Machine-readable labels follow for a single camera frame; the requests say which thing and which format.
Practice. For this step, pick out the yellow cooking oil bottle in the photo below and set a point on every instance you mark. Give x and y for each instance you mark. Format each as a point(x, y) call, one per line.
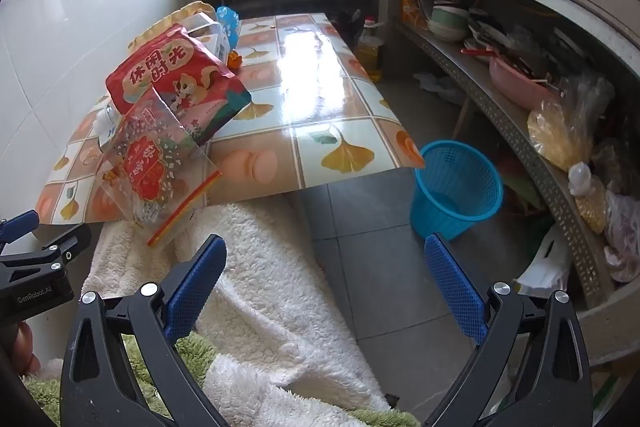
point(369, 54)

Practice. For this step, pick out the person's left hand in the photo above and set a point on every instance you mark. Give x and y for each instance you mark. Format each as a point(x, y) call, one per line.
point(27, 347)

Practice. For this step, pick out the small bag of grains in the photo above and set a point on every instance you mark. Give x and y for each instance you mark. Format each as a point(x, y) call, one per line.
point(592, 207)

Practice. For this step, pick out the red snack bag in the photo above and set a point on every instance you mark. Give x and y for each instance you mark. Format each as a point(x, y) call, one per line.
point(165, 72)

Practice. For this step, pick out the pink plastic basin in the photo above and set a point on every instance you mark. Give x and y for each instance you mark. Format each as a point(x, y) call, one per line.
point(515, 84)

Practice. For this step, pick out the small clear plastic bag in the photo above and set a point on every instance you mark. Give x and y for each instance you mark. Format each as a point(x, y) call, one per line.
point(580, 179)

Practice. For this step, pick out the white rag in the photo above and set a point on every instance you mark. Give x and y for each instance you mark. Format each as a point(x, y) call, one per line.
point(440, 87)

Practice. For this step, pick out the pinkish plastic bag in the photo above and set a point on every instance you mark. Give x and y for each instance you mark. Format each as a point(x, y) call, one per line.
point(622, 237)

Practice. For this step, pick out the white plastic bag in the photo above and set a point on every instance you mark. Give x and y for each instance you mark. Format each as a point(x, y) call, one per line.
point(545, 262)

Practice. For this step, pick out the tan paper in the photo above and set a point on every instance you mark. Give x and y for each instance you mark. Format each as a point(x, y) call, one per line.
point(150, 34)

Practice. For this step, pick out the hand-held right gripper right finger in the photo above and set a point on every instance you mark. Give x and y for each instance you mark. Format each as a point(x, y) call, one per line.
point(455, 287)

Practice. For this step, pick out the red ladle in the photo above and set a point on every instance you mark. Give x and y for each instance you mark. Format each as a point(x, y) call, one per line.
point(480, 52)

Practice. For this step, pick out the blue plastic basket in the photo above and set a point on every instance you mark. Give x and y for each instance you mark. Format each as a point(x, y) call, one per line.
point(450, 207)

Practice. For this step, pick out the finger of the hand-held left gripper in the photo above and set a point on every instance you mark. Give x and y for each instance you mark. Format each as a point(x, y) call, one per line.
point(20, 227)
point(65, 247)

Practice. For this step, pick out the white fluffy blanket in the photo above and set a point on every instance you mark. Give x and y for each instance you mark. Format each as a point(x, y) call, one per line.
point(280, 287)

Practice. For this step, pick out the clear zip bag red print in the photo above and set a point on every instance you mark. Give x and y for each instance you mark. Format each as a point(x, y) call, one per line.
point(150, 167)

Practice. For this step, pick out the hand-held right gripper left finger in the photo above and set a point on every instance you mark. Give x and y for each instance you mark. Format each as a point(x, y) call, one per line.
point(197, 282)

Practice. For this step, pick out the blue snack bag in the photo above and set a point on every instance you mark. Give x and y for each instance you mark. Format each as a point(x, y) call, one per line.
point(227, 19)

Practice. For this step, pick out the small orange wrapper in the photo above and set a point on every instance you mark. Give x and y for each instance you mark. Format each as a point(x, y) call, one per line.
point(233, 59)

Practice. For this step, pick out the orange snack packet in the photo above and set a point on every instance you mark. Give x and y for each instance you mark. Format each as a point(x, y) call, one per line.
point(411, 9)

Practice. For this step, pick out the white plastic bottle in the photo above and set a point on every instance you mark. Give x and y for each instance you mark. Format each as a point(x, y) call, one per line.
point(106, 122)

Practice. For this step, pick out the leaf patterned tablecloth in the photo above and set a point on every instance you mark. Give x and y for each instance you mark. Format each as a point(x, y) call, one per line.
point(310, 82)

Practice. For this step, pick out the dark utensil container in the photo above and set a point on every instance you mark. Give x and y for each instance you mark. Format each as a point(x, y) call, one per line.
point(347, 27)

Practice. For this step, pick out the large bag of yellow grains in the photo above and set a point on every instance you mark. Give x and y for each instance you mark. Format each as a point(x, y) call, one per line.
point(555, 132)

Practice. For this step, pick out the white carton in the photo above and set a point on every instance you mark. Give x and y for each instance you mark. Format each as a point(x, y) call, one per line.
point(210, 32)

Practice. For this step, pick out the green fluffy towel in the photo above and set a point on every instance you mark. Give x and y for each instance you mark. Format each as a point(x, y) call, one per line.
point(197, 352)

